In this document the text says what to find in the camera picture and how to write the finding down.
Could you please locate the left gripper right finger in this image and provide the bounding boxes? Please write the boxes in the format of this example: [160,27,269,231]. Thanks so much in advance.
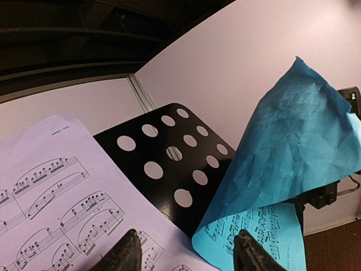
[233,230,286,271]

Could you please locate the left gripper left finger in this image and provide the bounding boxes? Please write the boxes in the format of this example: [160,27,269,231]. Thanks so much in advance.
[97,229,142,271]

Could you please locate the lilac sheet music page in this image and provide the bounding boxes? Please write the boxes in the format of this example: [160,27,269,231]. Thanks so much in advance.
[1,115,211,270]

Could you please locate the black music stand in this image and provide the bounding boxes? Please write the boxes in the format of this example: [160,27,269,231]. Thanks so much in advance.
[92,102,339,243]

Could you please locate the blue sheet music page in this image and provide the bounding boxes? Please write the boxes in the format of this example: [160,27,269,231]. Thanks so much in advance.
[192,58,360,270]

